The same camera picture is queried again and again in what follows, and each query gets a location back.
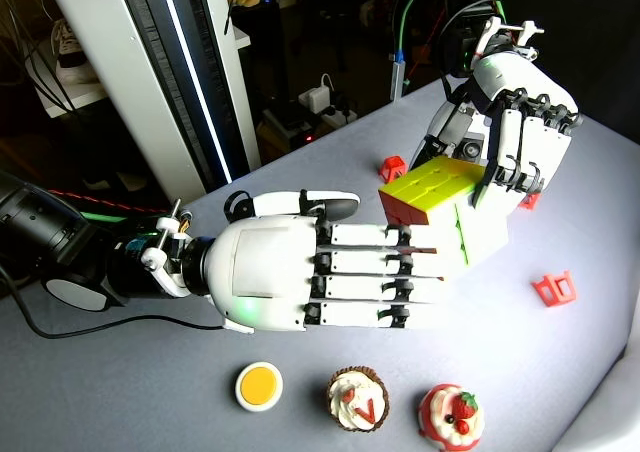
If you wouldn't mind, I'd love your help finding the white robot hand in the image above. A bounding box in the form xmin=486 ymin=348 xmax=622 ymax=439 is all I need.
xmin=204 ymin=189 xmax=445 ymax=335
xmin=409 ymin=54 xmax=584 ymax=209

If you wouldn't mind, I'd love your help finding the Rubik's cube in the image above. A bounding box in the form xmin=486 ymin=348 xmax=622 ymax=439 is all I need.
xmin=378 ymin=155 xmax=511 ymax=273

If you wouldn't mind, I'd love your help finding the grey plug with blue band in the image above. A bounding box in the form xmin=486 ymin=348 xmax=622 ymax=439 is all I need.
xmin=389 ymin=48 xmax=407 ymax=105

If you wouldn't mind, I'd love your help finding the white button with yellow top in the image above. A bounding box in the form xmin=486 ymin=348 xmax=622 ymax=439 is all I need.
xmin=234 ymin=362 xmax=284 ymax=413

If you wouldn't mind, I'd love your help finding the black box with red light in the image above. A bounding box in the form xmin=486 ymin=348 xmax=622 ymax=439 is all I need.
xmin=259 ymin=105 xmax=322 ymax=156

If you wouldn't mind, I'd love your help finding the chocolate cupcake toy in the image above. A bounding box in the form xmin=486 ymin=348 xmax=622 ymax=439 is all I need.
xmin=326 ymin=366 xmax=391 ymax=434

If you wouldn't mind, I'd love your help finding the grey table cloth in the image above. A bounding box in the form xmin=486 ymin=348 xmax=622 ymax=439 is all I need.
xmin=0 ymin=75 xmax=640 ymax=452

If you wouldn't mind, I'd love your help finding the white power strip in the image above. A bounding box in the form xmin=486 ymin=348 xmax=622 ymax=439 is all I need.
xmin=319 ymin=102 xmax=360 ymax=128

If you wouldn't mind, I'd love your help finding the white power adapter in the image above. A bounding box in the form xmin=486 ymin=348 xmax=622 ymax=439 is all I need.
xmin=298 ymin=73 xmax=337 ymax=115

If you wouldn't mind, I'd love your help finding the black tower case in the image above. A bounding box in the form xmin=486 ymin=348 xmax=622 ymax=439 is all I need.
xmin=229 ymin=0 xmax=288 ymax=119

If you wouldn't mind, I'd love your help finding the white column with black strips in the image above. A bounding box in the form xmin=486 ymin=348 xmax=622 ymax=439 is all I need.
xmin=42 ymin=0 xmax=263 ymax=205

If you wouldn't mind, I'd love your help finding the strawberry cake toy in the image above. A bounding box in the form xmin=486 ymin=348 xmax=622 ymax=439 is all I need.
xmin=417 ymin=383 xmax=486 ymax=452

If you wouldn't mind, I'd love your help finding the white shelf board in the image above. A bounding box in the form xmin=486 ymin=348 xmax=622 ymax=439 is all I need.
xmin=30 ymin=77 xmax=109 ymax=120

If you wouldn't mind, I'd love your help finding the white sneaker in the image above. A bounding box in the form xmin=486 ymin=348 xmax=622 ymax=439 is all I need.
xmin=51 ymin=17 xmax=99 ymax=85

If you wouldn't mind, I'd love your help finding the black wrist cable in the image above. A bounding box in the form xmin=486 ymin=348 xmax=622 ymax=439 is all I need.
xmin=0 ymin=264 xmax=227 ymax=341

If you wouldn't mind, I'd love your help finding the green cable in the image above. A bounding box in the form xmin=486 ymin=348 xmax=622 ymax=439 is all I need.
xmin=396 ymin=0 xmax=447 ymax=89

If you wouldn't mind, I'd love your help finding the red braided cable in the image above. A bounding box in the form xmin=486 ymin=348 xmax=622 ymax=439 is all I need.
xmin=46 ymin=187 xmax=172 ymax=217

